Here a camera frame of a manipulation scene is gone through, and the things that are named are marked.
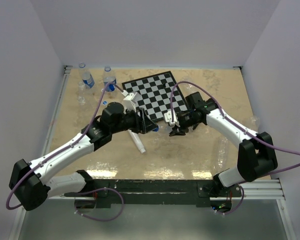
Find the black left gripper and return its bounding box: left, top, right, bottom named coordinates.
left=111, top=106, right=158, bottom=134

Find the Pepsi labelled bottle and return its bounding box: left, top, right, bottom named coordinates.
left=158, top=125, right=172, bottom=135

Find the clear bottle without label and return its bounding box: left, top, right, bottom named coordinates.
left=181, top=76, right=197, bottom=95

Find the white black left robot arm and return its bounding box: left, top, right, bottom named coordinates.
left=6, top=102, right=158, bottom=211

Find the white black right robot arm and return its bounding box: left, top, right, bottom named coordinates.
left=164, top=92, right=278, bottom=197

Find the clear bottle lying front right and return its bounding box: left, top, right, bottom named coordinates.
left=215, top=137, right=229, bottom=172

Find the standing Pepsi bottle right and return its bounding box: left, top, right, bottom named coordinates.
left=103, top=66, right=117, bottom=98

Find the standing pepsi bottle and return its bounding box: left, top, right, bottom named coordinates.
left=78, top=62, right=95, bottom=89
left=103, top=66, right=117, bottom=98

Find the clear unlabelled plastic bottle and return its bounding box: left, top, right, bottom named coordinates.
left=77, top=96, right=86, bottom=106

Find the standing Pepsi bottle left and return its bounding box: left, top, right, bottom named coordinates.
left=78, top=62, right=95, bottom=89

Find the crushed clear bottle far right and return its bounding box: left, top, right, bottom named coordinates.
left=243, top=115, right=261, bottom=133

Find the white toy microphone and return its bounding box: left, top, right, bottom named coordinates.
left=128, top=130, right=146, bottom=154

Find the black and silver chessboard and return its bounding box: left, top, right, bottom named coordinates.
left=122, top=71, right=188, bottom=123

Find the black toy microphone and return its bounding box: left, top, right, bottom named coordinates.
left=206, top=98, right=216, bottom=105

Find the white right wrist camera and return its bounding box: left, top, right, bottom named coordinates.
left=163, top=110, right=180, bottom=127

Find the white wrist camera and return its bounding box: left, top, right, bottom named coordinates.
left=123, top=92, right=141, bottom=111
left=163, top=110, right=180, bottom=127

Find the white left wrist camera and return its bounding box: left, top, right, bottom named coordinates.
left=123, top=92, right=141, bottom=111

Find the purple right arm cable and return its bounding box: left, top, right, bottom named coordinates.
left=169, top=81, right=300, bottom=180

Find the small clear bottle near wall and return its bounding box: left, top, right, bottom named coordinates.
left=78, top=81, right=86, bottom=96

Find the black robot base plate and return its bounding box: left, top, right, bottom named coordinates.
left=63, top=178, right=243, bottom=208

